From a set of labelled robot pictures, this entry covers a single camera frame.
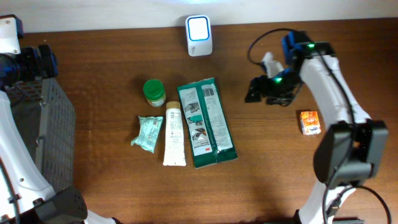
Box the green 3M wipes package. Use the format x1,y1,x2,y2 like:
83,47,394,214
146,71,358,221
177,78,238,169

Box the green lid glass jar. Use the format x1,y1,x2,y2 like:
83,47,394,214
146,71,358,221
143,80,166,107

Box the grey plastic mesh basket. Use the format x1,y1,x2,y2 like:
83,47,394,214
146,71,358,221
6,78,76,192

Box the white tube with tan cap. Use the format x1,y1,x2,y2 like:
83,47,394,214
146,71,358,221
163,101,186,166

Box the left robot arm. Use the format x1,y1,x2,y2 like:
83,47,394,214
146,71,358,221
1,14,116,223

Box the pale green tissue packet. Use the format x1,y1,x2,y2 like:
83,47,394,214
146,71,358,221
131,116,164,153

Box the white barcode scanner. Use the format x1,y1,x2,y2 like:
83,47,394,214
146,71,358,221
185,15,213,57

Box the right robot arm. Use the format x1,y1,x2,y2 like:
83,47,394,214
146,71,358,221
245,29,389,223

